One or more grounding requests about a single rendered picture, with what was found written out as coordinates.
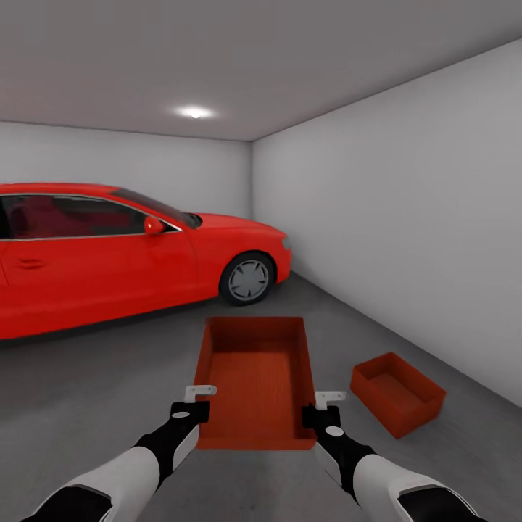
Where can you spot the storage box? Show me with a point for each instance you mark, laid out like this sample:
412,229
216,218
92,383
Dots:
261,368
398,422

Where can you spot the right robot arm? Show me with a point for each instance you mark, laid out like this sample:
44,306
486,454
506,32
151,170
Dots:
385,491

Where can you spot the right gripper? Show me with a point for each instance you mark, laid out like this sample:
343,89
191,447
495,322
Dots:
311,416

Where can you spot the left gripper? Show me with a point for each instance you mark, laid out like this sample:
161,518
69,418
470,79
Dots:
201,408

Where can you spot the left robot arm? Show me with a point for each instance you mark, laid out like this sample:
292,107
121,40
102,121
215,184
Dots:
120,490

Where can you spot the car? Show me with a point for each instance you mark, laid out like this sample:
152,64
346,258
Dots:
73,254

